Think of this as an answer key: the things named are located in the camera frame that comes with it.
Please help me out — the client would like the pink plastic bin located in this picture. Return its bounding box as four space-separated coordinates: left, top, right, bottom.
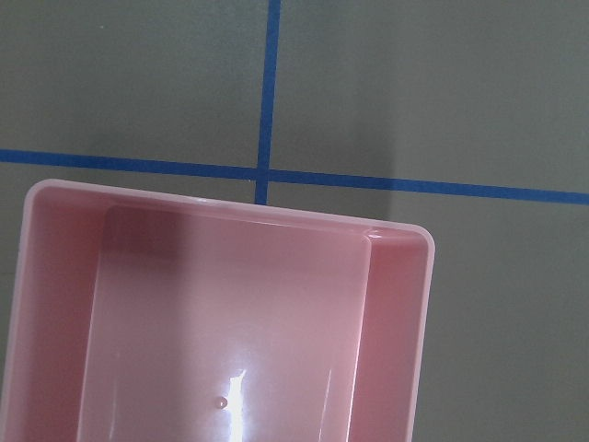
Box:
1 180 435 441

